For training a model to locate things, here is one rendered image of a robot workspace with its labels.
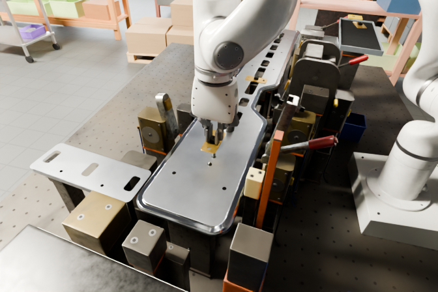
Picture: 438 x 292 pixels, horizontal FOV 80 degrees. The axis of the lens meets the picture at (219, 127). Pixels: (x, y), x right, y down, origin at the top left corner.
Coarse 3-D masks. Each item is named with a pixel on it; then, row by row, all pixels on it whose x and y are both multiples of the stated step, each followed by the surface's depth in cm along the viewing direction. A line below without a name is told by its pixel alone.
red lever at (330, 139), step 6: (318, 138) 55; (324, 138) 54; (330, 138) 53; (336, 138) 53; (294, 144) 58; (300, 144) 57; (306, 144) 56; (312, 144) 55; (318, 144) 55; (324, 144) 54; (330, 144) 53; (282, 150) 59; (288, 150) 58; (294, 150) 58; (300, 150) 57; (306, 150) 57
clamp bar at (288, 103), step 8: (288, 96) 53; (296, 96) 53; (272, 104) 52; (280, 104) 53; (288, 104) 51; (296, 104) 50; (288, 112) 52; (280, 120) 53; (288, 120) 53; (280, 128) 55; (272, 136) 56
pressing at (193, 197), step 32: (288, 32) 151; (256, 64) 115; (256, 96) 93; (192, 128) 78; (256, 128) 79; (192, 160) 68; (224, 160) 68; (160, 192) 59; (192, 192) 60; (224, 192) 60; (192, 224) 54; (224, 224) 53
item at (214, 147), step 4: (212, 132) 68; (224, 132) 68; (212, 136) 65; (224, 136) 67; (212, 140) 64; (204, 144) 64; (208, 144) 64; (212, 144) 64; (204, 148) 63; (212, 148) 63; (216, 148) 63; (208, 152) 62; (212, 152) 62
